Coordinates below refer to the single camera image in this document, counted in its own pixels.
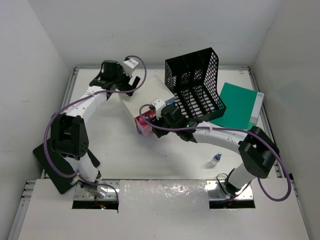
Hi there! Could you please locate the colourful box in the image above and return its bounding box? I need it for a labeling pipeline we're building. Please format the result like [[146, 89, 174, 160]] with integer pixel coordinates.
[[144, 113, 156, 121]]

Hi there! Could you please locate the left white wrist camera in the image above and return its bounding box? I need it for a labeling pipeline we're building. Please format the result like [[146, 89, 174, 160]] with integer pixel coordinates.
[[121, 57, 139, 77]]

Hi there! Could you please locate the black mesh file organizer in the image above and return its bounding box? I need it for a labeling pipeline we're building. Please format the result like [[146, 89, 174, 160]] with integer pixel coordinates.
[[164, 47, 227, 122]]

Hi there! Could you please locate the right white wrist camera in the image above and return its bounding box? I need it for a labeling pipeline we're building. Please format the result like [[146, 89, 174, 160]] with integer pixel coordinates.
[[150, 98, 166, 120]]

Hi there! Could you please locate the small clear dropper bottle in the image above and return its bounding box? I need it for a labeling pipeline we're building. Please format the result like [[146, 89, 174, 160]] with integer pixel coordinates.
[[209, 152, 222, 167]]

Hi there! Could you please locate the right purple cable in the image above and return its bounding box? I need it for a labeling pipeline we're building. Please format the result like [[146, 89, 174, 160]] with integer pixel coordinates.
[[138, 103, 293, 202]]

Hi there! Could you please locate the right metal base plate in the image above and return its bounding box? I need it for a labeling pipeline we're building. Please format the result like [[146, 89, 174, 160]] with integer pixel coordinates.
[[205, 180, 254, 202]]

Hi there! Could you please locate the white drawer organizer box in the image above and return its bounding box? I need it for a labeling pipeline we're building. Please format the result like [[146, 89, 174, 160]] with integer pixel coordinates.
[[119, 75, 175, 132]]

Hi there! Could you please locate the black notebook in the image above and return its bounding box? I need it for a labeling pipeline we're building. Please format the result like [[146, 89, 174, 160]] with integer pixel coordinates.
[[32, 143, 101, 195]]

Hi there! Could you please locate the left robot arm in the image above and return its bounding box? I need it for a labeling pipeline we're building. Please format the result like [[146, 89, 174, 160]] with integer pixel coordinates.
[[43, 55, 145, 185]]

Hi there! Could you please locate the green notebook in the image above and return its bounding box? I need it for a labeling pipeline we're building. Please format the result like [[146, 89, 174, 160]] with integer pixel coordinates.
[[211, 82, 265, 130]]

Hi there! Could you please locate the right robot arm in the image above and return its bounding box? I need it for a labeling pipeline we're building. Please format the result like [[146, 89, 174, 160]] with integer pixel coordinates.
[[150, 104, 280, 196]]

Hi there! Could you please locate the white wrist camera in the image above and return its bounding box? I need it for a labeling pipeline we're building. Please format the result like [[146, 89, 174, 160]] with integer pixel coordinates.
[[150, 98, 166, 120], [121, 57, 139, 77]]

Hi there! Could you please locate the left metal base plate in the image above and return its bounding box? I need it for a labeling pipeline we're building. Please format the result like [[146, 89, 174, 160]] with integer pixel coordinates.
[[73, 179, 120, 201]]

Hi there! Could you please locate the purple cable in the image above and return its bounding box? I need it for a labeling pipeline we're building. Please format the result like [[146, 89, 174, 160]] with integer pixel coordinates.
[[138, 103, 293, 202], [43, 55, 147, 203]]

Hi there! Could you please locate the metal base plate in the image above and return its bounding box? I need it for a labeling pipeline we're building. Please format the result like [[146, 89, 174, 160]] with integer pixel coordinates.
[[73, 179, 120, 201], [205, 180, 254, 202]]

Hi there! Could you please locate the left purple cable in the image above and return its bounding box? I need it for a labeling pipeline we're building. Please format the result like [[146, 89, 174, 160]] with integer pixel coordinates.
[[43, 55, 147, 203]]

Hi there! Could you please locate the blue pulled-out drawer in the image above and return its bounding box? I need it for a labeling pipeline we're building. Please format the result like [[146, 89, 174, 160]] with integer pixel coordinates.
[[165, 97, 175, 105]]

